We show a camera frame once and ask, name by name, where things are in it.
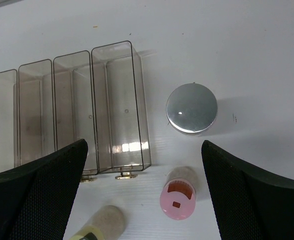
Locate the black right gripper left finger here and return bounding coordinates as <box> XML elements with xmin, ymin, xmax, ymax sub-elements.
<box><xmin>0</xmin><ymin>139</ymin><xmax>88</xmax><ymax>240</ymax></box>

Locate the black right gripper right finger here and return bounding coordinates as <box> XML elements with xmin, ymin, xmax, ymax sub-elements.
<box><xmin>201</xmin><ymin>140</ymin><xmax>294</xmax><ymax>240</ymax></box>

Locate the pink-cap spice bottle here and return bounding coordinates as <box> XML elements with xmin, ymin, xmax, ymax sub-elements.
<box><xmin>159</xmin><ymin>166</ymin><xmax>199</xmax><ymax>220</ymax></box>

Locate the silver-lid blue-label jar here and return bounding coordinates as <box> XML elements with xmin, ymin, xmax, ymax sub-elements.
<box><xmin>166</xmin><ymin>83</ymin><xmax>218</xmax><ymax>135</ymax></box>

